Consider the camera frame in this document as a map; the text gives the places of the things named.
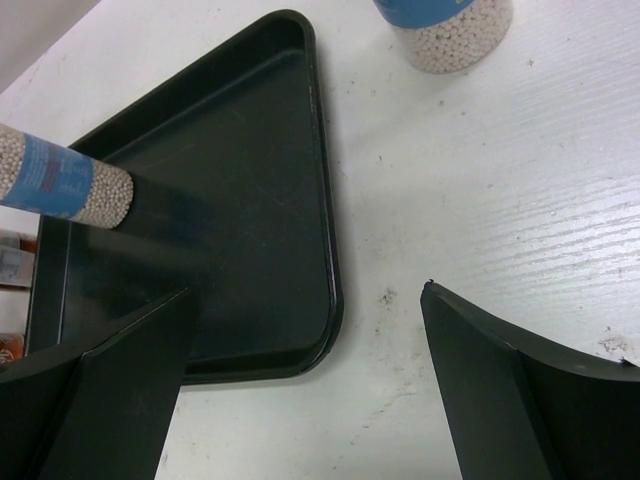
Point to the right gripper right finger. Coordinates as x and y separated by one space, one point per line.
520 406

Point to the blue label bottle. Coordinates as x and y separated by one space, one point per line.
446 36
50 180

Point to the black rectangular plastic tray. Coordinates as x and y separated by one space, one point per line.
232 199

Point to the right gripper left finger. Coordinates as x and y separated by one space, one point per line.
98 406

